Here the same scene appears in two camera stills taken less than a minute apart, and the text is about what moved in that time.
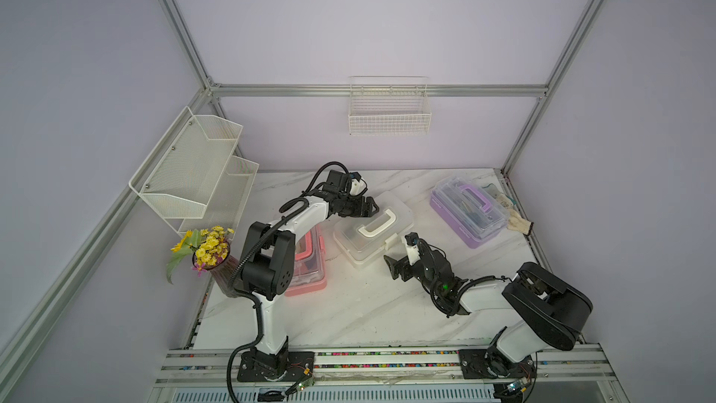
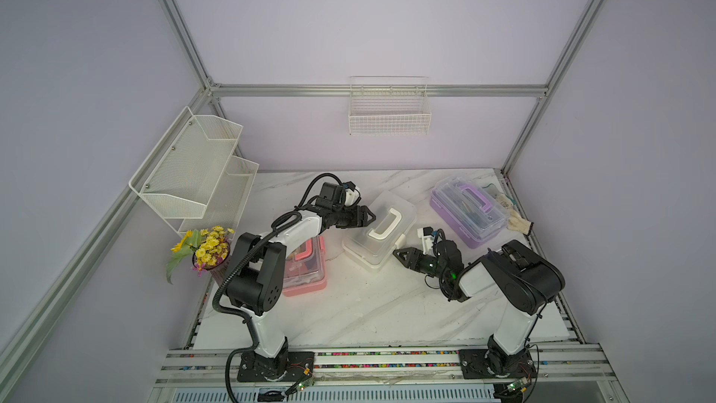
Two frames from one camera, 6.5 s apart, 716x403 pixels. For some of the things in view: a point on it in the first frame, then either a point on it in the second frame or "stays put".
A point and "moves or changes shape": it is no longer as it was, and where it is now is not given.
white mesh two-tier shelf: [193, 179] stays put
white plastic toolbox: [361, 239] moves or changes shape
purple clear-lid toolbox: [475, 215] stays put
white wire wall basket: [389, 105] stays put
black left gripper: [366, 213] → [360, 219]
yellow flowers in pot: [210, 251] stays put
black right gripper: [405, 266] → [411, 251]
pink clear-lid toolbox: [309, 274] stays put
